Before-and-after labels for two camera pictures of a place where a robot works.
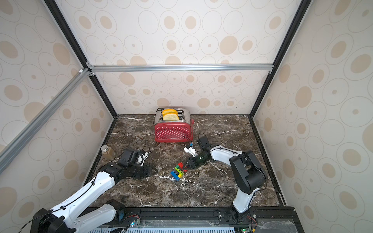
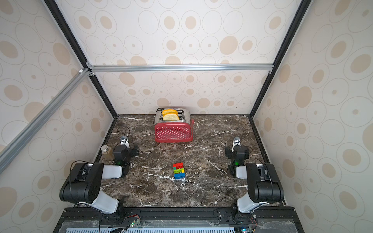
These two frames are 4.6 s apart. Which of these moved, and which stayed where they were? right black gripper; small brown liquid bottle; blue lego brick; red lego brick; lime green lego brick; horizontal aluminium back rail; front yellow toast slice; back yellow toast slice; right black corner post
Moved: lime green lego brick; right black gripper; blue lego brick; red lego brick
Stayed: right black corner post; small brown liquid bottle; front yellow toast slice; horizontal aluminium back rail; back yellow toast slice
